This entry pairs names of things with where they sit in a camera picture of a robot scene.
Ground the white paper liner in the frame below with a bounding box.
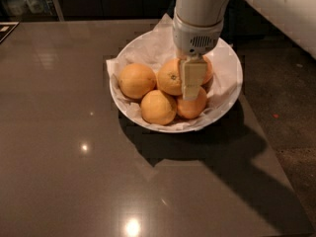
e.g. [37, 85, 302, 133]
[106, 13, 239, 132]

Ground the orange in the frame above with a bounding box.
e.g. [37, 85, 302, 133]
[176, 88, 207, 119]
[157, 58, 182, 96]
[202, 55, 213, 84]
[140, 90, 177, 125]
[118, 63, 156, 99]

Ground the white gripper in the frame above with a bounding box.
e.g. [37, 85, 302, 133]
[173, 13, 223, 101]

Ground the glass shelf with containers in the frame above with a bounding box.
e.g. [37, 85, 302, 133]
[0, 0, 64, 22]

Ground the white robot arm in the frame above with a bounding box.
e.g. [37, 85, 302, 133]
[173, 0, 316, 100]

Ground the white ceramic bowl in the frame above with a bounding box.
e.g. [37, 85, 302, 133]
[109, 26, 244, 134]

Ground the black framed card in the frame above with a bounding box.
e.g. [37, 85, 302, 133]
[0, 22, 19, 43]

